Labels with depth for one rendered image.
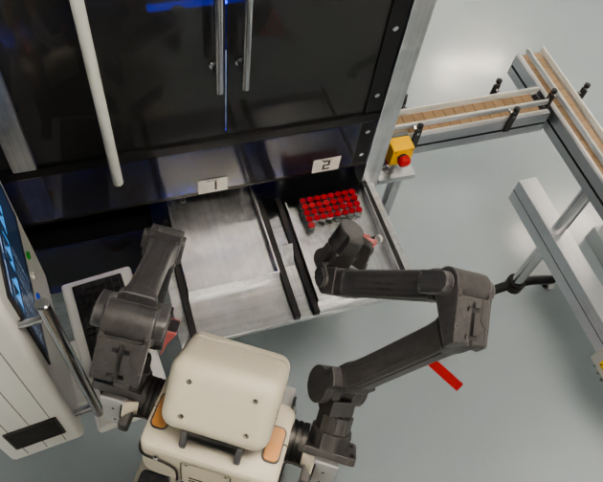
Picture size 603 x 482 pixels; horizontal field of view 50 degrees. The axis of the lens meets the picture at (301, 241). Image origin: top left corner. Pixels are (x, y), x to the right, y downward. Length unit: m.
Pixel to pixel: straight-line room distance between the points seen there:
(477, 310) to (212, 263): 0.97
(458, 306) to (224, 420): 0.47
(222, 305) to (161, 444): 0.60
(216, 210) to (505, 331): 1.53
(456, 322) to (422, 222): 2.12
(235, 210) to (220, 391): 0.88
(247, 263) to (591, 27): 3.24
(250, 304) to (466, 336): 0.86
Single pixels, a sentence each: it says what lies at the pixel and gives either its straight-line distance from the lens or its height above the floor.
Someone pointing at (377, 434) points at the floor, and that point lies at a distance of 2.65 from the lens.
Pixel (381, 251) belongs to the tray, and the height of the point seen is 0.88.
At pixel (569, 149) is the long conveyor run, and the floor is 0.89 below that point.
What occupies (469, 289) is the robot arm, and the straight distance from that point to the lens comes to 1.08.
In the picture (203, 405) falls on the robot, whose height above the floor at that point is 1.34.
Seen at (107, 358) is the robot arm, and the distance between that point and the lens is 1.02.
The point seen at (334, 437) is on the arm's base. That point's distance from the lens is 1.32.
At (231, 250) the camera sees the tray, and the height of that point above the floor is 0.88.
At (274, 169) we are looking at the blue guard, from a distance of 1.86.
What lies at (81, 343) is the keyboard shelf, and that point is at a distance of 1.88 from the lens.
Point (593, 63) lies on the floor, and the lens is 4.35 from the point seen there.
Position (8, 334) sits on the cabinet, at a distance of 1.21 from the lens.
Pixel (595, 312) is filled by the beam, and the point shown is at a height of 0.54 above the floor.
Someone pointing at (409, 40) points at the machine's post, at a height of 1.46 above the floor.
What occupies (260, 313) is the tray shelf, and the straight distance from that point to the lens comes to 1.80.
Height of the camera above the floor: 2.50
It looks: 57 degrees down
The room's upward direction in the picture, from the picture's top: 11 degrees clockwise
